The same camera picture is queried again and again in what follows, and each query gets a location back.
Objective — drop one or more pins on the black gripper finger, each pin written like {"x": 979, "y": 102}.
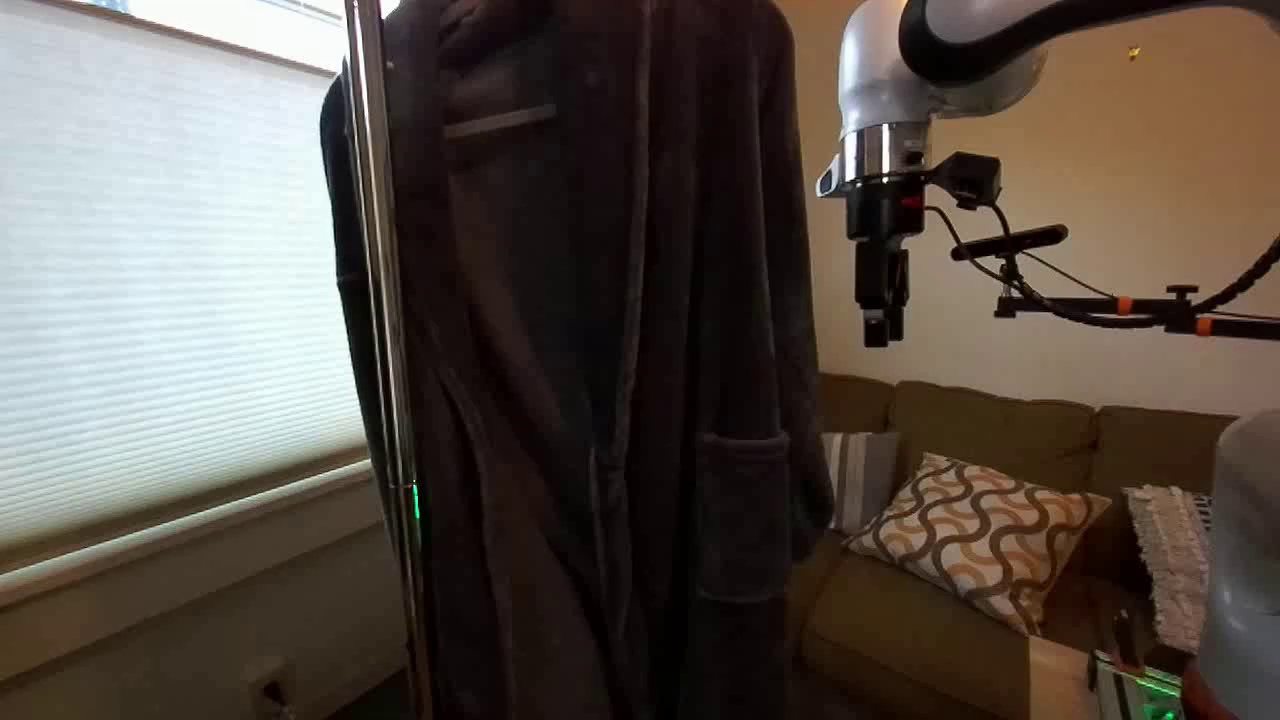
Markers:
{"x": 897, "y": 299}
{"x": 872, "y": 322}

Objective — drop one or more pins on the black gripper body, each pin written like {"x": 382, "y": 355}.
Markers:
{"x": 886, "y": 220}

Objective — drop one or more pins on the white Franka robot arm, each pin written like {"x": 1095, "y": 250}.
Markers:
{"x": 882, "y": 67}

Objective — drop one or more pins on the striped cushion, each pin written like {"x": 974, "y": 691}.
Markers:
{"x": 863, "y": 482}

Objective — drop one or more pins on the wavy patterned cushion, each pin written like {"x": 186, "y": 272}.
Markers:
{"x": 974, "y": 532}

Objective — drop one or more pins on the dark grey bathrobe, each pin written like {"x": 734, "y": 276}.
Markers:
{"x": 603, "y": 333}

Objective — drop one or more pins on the olive green sofa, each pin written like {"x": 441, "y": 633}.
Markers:
{"x": 907, "y": 625}

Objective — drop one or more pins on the white textured cushion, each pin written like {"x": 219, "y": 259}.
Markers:
{"x": 1173, "y": 561}

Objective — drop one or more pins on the cardboard box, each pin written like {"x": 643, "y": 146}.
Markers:
{"x": 1060, "y": 683}

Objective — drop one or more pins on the chrome rack pole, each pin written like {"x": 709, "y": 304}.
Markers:
{"x": 382, "y": 267}

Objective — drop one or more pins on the white window blind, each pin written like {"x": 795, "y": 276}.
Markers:
{"x": 162, "y": 267}

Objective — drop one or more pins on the window sill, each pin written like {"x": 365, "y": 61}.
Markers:
{"x": 162, "y": 539}

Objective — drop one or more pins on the black camera on boom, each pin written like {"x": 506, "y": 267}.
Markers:
{"x": 1014, "y": 242}

